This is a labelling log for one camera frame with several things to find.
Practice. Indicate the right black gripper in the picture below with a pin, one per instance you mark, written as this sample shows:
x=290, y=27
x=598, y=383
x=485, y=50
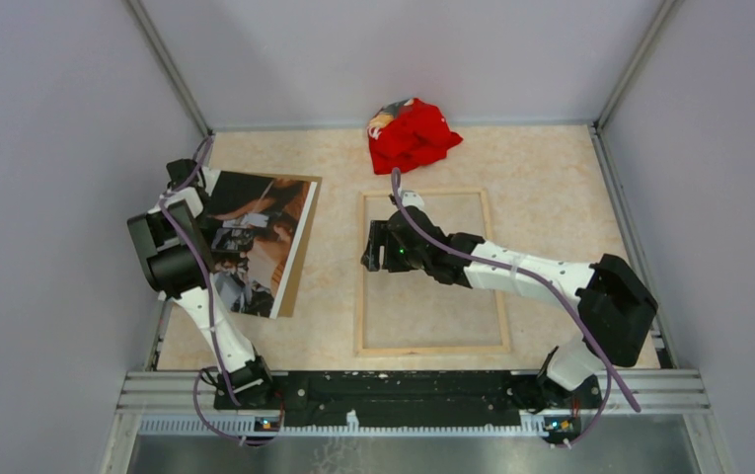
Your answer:
x=381, y=236

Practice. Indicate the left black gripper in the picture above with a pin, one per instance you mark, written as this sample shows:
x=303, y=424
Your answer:
x=200, y=221

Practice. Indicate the printed photo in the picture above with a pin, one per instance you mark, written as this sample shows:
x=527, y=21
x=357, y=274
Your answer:
x=265, y=223

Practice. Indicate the light wooden picture frame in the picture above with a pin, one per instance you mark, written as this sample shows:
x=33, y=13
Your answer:
x=410, y=314

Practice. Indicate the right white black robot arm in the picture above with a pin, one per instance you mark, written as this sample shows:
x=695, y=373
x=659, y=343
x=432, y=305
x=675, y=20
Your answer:
x=607, y=301

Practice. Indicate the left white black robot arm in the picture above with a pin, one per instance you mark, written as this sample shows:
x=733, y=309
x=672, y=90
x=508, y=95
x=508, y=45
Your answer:
x=175, y=261

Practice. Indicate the crumpled red cloth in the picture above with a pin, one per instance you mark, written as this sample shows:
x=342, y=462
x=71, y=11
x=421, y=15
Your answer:
x=407, y=135

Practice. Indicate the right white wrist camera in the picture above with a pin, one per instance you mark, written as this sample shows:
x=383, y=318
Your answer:
x=411, y=199

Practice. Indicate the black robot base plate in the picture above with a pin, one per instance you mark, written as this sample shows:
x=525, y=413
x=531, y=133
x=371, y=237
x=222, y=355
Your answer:
x=407, y=399

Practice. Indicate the aluminium rail with cable duct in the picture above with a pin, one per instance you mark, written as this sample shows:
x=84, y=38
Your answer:
x=177, y=403

